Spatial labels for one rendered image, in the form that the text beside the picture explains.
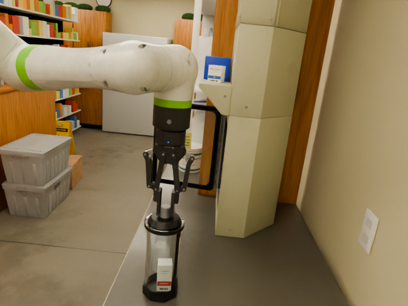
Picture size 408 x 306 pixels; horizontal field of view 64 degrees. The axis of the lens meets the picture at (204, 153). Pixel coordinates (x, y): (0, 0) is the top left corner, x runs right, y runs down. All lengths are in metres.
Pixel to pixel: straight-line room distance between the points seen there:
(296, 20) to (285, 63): 0.14
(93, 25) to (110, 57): 6.09
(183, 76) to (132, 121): 5.60
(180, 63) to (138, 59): 0.12
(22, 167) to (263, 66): 2.58
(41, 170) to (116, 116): 3.36
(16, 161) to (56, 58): 2.52
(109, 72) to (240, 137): 0.62
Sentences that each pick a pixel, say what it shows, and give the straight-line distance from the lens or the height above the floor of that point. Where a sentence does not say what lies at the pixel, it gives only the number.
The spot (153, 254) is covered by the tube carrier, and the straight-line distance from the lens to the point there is 0.92.
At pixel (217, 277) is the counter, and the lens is 1.10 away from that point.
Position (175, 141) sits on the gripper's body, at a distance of 0.79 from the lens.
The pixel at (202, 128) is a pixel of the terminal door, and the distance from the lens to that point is 1.48.
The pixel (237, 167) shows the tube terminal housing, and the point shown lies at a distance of 1.20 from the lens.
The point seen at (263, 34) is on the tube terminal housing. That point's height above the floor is 1.68.
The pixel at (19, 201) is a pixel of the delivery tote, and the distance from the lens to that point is 3.46.
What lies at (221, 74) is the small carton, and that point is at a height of 1.54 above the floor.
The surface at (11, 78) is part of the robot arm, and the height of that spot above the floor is 1.50.
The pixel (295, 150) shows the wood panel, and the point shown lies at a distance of 1.60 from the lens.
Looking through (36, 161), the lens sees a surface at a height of 0.57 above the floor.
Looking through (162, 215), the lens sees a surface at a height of 1.19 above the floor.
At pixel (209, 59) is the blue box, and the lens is 1.33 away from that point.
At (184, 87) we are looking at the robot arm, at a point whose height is 1.53.
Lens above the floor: 1.61
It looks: 17 degrees down
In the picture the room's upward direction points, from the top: 6 degrees clockwise
